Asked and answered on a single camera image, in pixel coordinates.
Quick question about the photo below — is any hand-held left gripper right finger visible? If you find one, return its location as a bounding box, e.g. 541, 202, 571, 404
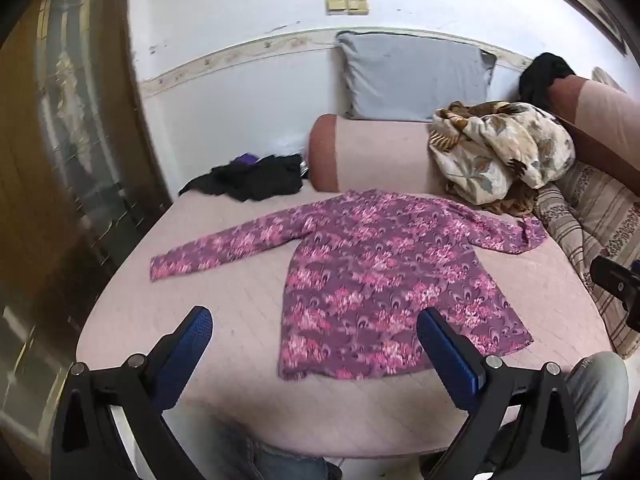
416, 307, 583, 480

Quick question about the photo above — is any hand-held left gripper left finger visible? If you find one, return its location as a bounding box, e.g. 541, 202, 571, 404
50, 305, 213, 480

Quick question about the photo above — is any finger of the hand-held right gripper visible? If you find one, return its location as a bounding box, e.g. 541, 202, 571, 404
590, 255, 640, 333

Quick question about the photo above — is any purple floral shirt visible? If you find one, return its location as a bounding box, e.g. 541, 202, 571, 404
150, 189, 548, 382

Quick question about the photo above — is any pile of black clothes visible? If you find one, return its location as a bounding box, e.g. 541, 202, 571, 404
178, 154, 307, 202

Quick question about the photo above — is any person's right leg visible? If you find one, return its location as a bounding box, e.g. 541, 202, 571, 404
480, 351, 631, 480

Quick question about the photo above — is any person's leg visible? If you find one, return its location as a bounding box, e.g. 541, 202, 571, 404
220, 425, 341, 480
480, 351, 631, 480

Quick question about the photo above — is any person's left leg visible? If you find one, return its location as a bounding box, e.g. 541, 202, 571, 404
220, 425, 341, 480

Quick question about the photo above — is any pink bolster cushion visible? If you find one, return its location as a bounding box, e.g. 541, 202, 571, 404
545, 75, 640, 181
307, 114, 451, 196

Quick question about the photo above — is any beige floral blanket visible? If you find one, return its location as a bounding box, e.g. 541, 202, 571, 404
427, 101, 576, 218

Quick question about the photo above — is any black cloth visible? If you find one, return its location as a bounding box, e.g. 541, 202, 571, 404
518, 52, 576, 111

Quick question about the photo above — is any wooden door with glass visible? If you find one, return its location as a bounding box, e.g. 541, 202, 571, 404
0, 0, 173, 411

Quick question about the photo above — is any grey pillow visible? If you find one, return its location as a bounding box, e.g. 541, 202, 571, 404
335, 30, 498, 123

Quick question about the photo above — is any dark wooden frame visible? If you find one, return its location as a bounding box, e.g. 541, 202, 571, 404
495, 0, 628, 56

